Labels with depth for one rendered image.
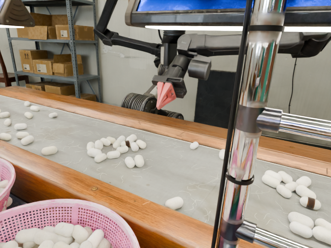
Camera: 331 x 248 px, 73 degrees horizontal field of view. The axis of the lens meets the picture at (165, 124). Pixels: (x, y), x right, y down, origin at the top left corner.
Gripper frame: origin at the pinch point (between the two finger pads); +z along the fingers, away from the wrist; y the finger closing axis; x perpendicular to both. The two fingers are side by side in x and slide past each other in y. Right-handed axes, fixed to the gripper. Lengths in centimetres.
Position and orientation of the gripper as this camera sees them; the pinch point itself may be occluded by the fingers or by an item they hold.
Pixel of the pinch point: (158, 106)
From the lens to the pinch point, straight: 67.5
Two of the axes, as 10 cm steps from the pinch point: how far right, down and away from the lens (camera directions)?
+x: 2.7, 5.5, 7.9
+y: 8.8, 1.9, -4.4
